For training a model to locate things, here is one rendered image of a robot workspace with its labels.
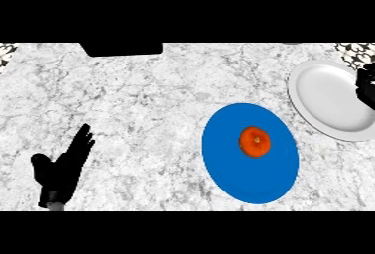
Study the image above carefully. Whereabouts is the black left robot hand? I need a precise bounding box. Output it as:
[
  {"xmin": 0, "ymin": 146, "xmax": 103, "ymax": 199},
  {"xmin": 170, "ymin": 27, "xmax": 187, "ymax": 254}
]
[{"xmin": 29, "ymin": 123, "xmax": 96, "ymax": 210}]

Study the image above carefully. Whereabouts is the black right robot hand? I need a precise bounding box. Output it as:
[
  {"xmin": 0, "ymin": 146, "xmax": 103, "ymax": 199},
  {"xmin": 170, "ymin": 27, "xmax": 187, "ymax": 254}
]
[{"xmin": 354, "ymin": 63, "xmax": 375, "ymax": 111}]

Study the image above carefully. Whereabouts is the white plate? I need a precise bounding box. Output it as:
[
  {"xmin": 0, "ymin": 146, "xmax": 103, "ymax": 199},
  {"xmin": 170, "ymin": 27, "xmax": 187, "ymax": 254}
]
[{"xmin": 285, "ymin": 59, "xmax": 375, "ymax": 143}]

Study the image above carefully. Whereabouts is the orange squash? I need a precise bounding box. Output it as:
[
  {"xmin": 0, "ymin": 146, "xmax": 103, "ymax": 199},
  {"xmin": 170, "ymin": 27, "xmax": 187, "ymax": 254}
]
[{"xmin": 238, "ymin": 125, "xmax": 273, "ymax": 159}]

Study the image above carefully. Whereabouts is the blue plate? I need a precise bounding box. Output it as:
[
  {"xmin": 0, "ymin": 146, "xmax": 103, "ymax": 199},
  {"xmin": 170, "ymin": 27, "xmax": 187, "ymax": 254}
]
[{"xmin": 201, "ymin": 102, "xmax": 300, "ymax": 205}]

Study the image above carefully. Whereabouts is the black appliance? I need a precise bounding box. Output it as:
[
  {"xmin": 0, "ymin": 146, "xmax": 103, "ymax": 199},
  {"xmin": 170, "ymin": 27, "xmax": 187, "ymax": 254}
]
[{"xmin": 80, "ymin": 42, "xmax": 164, "ymax": 58}]

